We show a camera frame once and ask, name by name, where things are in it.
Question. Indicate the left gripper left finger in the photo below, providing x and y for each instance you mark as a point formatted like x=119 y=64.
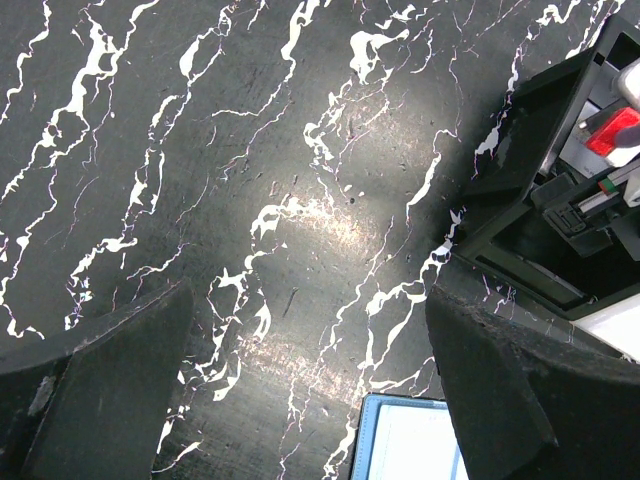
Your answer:
x=90 y=403

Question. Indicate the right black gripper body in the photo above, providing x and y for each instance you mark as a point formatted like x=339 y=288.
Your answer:
x=592 y=196

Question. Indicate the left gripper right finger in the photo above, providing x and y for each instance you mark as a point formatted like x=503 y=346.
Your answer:
x=527 y=406

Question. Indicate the three-compartment black white tray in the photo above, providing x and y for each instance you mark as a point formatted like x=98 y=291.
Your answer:
x=505 y=235

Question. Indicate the blue leather card holder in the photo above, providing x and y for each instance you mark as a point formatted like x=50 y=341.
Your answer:
x=406 y=438

